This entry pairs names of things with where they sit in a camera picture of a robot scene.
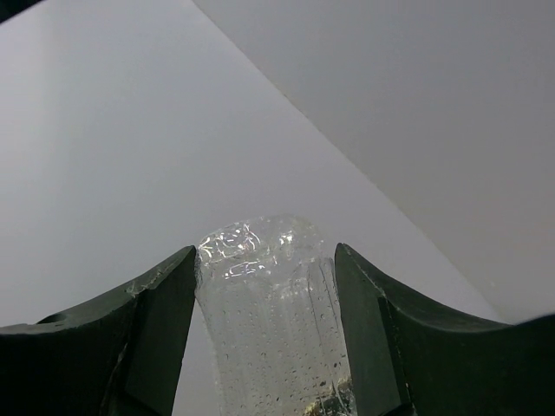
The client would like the clear plastic bottle blue cap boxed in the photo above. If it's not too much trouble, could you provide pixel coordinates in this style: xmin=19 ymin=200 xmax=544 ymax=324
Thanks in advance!
xmin=195 ymin=214 xmax=356 ymax=415

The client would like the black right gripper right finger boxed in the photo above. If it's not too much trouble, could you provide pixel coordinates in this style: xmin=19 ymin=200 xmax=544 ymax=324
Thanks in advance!
xmin=335 ymin=244 xmax=554 ymax=415

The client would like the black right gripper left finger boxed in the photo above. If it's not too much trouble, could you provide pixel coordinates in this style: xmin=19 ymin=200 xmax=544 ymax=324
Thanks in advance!
xmin=1 ymin=246 xmax=196 ymax=415

